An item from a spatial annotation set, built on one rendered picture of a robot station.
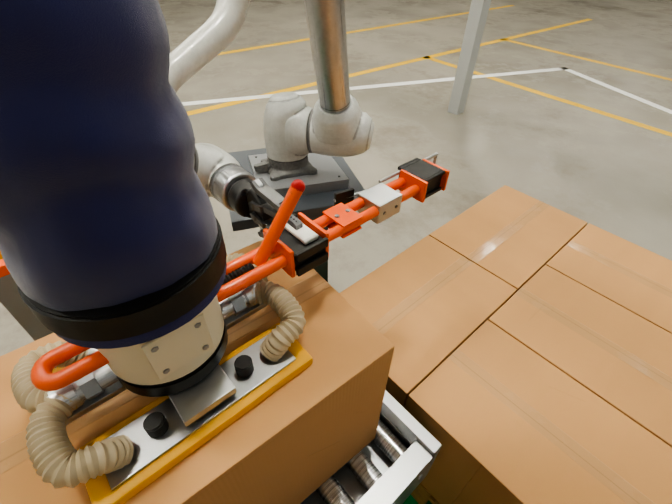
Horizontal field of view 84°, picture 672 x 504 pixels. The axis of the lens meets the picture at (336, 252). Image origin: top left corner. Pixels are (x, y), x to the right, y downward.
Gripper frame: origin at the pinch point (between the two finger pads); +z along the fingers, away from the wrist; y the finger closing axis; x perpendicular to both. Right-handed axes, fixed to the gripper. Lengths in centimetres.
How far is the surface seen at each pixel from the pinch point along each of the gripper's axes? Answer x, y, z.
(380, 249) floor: -106, 106, -67
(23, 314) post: 48, 28, -48
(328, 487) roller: 12, 53, 21
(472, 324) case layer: -53, 53, 16
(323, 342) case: 5.2, 12.9, 12.4
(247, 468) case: 25.9, 17.0, 19.7
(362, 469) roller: 3, 53, 24
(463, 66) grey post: -317, 59, -165
